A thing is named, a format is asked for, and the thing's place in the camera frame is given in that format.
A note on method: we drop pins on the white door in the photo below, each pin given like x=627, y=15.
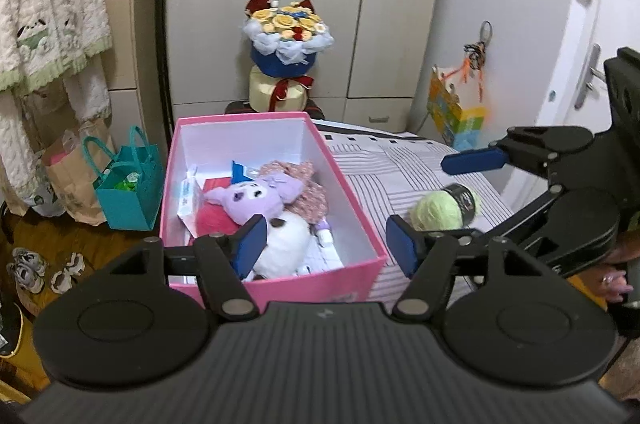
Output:
x=575, y=79

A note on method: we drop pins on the beige cabinet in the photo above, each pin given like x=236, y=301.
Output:
x=130, y=29

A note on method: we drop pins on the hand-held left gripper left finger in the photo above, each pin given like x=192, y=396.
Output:
x=252, y=249

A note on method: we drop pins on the pink cardboard box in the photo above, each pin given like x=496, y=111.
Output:
x=320, y=289

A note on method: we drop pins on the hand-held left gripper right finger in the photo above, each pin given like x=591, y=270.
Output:
x=402, y=250

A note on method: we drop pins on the brown paper bag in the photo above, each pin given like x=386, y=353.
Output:
x=67, y=174

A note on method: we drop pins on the teal tote bag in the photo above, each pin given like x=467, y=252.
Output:
x=132, y=199

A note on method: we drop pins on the panda plush toy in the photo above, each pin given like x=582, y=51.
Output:
x=290, y=244

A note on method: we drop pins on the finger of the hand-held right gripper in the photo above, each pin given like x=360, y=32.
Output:
x=530, y=214
x=472, y=161

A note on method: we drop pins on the pair of sandals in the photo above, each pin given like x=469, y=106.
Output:
x=27, y=271

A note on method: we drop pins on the pink yarn ball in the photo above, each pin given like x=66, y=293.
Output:
x=215, y=221

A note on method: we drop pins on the flower bouquet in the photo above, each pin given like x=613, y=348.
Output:
x=285, y=39

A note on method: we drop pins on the colourful gift bag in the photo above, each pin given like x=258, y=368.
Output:
x=457, y=119

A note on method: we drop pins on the black suitcase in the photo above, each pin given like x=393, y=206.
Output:
x=235, y=108

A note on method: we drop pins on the person's right hand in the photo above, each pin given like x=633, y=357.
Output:
x=617, y=281

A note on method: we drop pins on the purple plush toy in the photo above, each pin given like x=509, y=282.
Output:
x=255, y=199

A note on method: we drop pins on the white fleece robe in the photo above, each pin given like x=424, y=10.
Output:
x=45, y=4

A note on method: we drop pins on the key bundle on hook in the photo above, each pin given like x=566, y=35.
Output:
x=477, y=51

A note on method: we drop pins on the floral pink cloth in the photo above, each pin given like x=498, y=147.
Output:
x=312, y=196

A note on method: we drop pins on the blue wipes packet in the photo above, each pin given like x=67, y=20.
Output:
x=242, y=174

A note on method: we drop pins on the green yarn ball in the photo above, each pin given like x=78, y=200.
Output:
x=435, y=211

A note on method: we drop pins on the grey white sneaker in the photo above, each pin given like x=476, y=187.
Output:
x=67, y=274

